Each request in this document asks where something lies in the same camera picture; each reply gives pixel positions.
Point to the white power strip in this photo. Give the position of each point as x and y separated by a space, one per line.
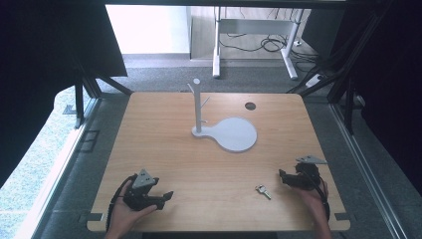
314 80

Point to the white hook stand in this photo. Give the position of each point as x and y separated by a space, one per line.
232 132

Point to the dark cabinet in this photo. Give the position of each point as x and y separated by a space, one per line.
320 31

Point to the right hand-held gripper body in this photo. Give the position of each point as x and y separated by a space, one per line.
307 174

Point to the person's left hand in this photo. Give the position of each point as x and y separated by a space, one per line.
124 217

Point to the person's right hand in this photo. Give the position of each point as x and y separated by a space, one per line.
312 202

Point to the small silver key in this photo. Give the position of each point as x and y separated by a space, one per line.
262 191

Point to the white cabinet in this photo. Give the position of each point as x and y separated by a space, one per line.
147 30

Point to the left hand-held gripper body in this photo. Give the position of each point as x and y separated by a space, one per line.
143 181

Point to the white desk frame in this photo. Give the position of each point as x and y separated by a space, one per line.
253 26

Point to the black metal stand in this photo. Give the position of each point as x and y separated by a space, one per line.
345 73
86 93

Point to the black curtain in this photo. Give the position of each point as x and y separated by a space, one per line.
43 66
388 83

